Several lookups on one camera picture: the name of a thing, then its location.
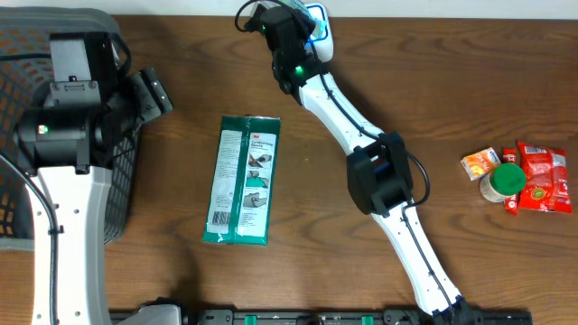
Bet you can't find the green 3M gloves package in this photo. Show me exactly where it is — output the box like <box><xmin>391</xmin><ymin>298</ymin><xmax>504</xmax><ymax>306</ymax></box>
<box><xmin>202</xmin><ymin>116</ymin><xmax>281</xmax><ymax>246</ymax></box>

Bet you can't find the orange snack packet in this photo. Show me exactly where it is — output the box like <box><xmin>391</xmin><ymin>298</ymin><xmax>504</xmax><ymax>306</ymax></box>
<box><xmin>461</xmin><ymin>147</ymin><xmax>501</xmax><ymax>181</ymax></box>

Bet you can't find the green lid jar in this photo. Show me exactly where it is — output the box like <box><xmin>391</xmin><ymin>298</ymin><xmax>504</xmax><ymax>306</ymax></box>
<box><xmin>480</xmin><ymin>162</ymin><xmax>527</xmax><ymax>203</ymax></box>

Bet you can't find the red instant coffee stick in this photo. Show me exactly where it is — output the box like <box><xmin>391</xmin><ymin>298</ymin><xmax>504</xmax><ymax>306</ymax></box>
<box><xmin>502</xmin><ymin>148</ymin><xmax>519</xmax><ymax>216</ymax></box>

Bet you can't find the red snack bag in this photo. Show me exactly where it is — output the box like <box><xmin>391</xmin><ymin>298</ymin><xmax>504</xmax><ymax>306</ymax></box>
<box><xmin>517</xmin><ymin>141</ymin><xmax>573</xmax><ymax>214</ymax></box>

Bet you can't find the pale green wipes pack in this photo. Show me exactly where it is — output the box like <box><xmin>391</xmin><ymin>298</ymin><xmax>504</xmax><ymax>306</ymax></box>
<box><xmin>286</xmin><ymin>0</ymin><xmax>327</xmax><ymax>41</ymax></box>

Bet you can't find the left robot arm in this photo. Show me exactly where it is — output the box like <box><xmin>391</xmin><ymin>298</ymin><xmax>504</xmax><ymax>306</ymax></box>
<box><xmin>13</xmin><ymin>32</ymin><xmax>172</xmax><ymax>324</ymax></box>

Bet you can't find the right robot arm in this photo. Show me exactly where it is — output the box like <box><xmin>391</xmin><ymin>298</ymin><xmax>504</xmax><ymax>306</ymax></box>
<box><xmin>236</xmin><ymin>1</ymin><xmax>483</xmax><ymax>324</ymax></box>

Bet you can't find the white barcode scanner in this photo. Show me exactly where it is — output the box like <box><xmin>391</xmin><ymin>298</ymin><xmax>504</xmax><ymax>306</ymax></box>
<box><xmin>305</xmin><ymin>3</ymin><xmax>334</xmax><ymax>62</ymax></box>

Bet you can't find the grey plastic mesh basket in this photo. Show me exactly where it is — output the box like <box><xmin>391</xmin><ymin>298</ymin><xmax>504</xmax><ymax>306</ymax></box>
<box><xmin>1</xmin><ymin>7</ymin><xmax>138</xmax><ymax>243</ymax></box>

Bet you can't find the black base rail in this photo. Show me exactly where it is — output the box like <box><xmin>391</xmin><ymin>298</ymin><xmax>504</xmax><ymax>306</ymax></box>
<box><xmin>110</xmin><ymin>308</ymin><xmax>535</xmax><ymax>325</ymax></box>

